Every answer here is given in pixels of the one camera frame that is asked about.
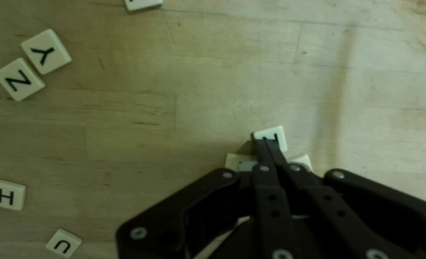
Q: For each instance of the cream letter tile H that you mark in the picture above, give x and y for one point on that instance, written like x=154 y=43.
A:
x=7 y=195

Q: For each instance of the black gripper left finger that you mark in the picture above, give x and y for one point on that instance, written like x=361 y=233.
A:
x=198 y=217

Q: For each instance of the cream letter tile N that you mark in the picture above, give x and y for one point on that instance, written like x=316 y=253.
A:
x=19 y=80

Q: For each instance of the cream letter tile U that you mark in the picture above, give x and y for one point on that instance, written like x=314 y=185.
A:
x=63 y=243

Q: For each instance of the cream letter tile Y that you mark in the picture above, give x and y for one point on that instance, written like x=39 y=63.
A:
x=46 y=51

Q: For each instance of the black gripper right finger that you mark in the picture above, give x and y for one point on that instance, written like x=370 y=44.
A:
x=365 y=217

